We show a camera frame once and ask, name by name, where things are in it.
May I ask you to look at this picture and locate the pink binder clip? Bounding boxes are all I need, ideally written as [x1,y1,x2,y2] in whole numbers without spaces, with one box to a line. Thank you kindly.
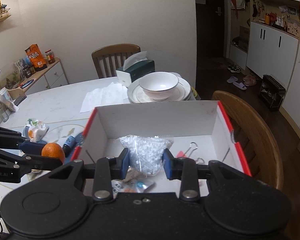
[176,141,205,165]

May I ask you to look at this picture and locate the orange mandarin fruit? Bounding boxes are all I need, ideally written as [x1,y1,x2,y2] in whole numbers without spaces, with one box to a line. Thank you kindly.
[41,142,65,163]

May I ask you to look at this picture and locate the bag of white beads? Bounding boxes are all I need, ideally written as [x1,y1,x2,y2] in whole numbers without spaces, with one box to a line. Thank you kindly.
[119,135,174,176]

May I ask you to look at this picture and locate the red cardboard box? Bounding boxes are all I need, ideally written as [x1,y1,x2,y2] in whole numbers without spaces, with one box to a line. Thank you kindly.
[70,100,253,197]

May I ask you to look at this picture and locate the blue orange patterned tissue pack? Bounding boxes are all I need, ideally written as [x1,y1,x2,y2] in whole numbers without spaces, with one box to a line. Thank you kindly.
[23,118,49,142]

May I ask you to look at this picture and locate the packaged bread roll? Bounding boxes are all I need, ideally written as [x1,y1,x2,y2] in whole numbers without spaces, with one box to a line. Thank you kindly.
[111,167,155,195]

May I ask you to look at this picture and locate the dark blue-capped small bottle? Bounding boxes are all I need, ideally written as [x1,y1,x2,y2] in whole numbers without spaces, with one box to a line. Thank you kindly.
[62,135,76,157]

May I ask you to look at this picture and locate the white paper napkin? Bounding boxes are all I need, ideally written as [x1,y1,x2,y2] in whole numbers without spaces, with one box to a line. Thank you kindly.
[80,82,128,113]

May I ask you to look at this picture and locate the white side cabinet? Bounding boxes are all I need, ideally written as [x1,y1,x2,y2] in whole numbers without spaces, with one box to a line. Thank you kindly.
[7,57,69,100]

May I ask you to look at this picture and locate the white stacked plates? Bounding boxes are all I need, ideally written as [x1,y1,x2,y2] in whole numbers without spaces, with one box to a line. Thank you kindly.
[127,72,191,103]

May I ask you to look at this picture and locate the orange snack bag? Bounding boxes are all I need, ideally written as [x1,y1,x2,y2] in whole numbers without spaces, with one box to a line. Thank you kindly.
[25,44,47,72]

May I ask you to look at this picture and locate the white porcelain bowl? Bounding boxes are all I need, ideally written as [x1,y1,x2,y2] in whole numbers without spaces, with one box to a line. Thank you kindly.
[139,72,179,101]

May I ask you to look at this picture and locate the red lidded jar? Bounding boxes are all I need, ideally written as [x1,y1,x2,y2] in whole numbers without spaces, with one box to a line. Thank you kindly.
[45,49,55,64]

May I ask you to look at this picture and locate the green white tissue box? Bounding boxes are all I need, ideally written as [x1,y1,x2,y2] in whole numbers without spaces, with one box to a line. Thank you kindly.
[116,51,155,88]

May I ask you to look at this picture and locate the wooden dining chair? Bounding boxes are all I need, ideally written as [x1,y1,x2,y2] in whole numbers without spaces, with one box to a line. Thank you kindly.
[91,43,141,79]

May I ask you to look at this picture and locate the white wall cabinets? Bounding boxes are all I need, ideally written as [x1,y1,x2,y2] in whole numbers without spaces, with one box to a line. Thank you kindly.
[227,0,300,136]

